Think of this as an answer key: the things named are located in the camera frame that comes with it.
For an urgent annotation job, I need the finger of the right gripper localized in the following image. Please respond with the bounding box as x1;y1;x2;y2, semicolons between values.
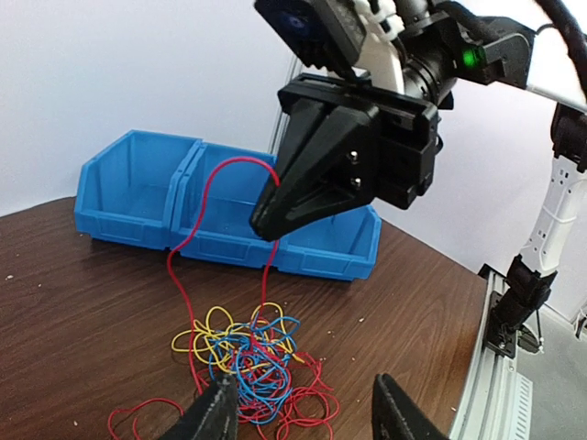
250;107;379;241
270;98;339;193

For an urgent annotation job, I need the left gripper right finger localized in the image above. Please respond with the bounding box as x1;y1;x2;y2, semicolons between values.
371;374;448;440

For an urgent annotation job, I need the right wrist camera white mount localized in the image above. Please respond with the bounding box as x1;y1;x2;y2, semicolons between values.
254;0;414;93

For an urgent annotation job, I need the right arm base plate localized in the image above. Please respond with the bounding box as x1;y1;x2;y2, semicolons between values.
483;291;544;359

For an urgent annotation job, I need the blue cable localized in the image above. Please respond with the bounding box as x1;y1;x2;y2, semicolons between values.
208;313;302;425

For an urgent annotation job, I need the yellow cable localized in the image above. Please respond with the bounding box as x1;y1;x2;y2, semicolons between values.
171;301;306;375

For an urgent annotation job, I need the front aluminium rail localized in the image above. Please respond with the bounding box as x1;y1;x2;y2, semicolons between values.
449;263;587;440

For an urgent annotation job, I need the blue bin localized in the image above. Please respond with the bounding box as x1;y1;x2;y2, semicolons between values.
74;130;203;250
171;142;275;269
273;205;382;281

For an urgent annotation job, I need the red cable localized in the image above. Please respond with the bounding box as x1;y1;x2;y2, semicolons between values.
107;157;341;440

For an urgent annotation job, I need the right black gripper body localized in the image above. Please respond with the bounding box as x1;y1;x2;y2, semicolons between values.
278;73;439;209

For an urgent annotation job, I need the blue bin near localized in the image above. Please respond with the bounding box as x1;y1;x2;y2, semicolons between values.
273;205;382;281

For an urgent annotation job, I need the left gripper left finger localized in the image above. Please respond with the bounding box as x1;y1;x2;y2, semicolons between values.
160;373;238;440

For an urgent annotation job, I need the blue bin far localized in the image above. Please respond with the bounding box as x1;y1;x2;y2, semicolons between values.
74;130;203;250

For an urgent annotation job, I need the blue bin middle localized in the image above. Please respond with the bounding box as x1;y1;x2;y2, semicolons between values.
171;142;275;269

